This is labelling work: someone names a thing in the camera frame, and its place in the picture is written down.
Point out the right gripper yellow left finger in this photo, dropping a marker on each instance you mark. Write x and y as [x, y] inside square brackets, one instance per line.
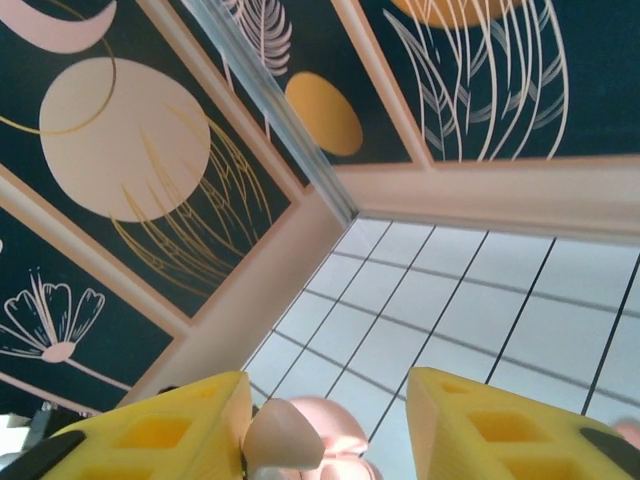
[150, 435]

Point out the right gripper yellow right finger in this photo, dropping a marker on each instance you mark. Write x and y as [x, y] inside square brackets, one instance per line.
[500, 435]

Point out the coral earbud charging case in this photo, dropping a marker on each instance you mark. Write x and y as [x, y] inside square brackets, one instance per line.
[629, 430]

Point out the light pink earbud charging case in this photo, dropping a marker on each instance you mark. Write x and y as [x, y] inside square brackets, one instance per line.
[345, 440]

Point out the aluminium corner post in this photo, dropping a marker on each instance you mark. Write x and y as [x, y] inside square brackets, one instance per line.
[280, 110]

